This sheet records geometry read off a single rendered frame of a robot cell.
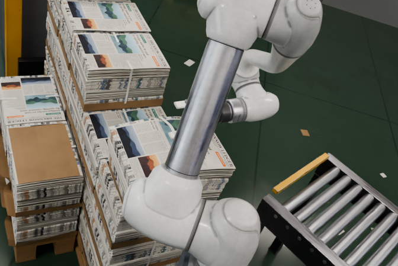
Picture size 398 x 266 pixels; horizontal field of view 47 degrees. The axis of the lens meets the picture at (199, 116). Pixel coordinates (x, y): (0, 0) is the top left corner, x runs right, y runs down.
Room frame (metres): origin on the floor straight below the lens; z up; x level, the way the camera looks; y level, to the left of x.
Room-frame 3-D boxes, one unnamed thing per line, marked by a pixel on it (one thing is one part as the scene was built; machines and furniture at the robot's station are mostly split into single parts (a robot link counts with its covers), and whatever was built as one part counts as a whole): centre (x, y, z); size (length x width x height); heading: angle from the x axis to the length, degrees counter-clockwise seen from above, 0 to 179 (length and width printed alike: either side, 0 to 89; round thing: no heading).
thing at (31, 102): (1.58, 0.74, 0.30); 0.76 x 0.30 x 0.60; 36
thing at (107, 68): (1.72, 0.42, 0.95); 0.38 x 0.29 x 0.23; 126
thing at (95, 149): (1.62, 0.34, 0.42); 1.17 x 0.39 x 0.83; 36
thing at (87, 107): (1.72, 0.42, 0.86); 0.38 x 0.29 x 0.04; 126
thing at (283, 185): (1.61, -0.53, 0.81); 0.43 x 0.03 x 0.02; 145
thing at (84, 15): (1.96, 0.59, 1.06); 0.37 x 0.28 x 0.01; 124
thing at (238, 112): (1.36, -0.11, 1.20); 0.09 x 0.06 x 0.09; 36
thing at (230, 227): (0.84, -0.18, 1.17); 0.18 x 0.16 x 0.22; 87
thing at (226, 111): (1.32, -0.05, 1.20); 0.09 x 0.07 x 0.08; 126
